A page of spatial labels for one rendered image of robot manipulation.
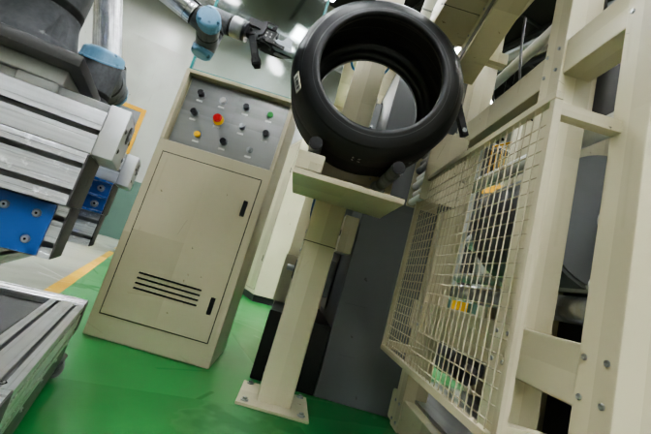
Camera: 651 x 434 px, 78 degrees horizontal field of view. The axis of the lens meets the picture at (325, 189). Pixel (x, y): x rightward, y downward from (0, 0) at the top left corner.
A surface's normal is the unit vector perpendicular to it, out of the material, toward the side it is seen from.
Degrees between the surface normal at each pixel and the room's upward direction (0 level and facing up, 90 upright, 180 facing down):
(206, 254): 90
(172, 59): 90
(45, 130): 90
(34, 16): 72
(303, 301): 90
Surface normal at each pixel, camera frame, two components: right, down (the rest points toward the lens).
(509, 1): -0.24, 0.83
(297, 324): 0.08, -0.19
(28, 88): 0.40, -0.08
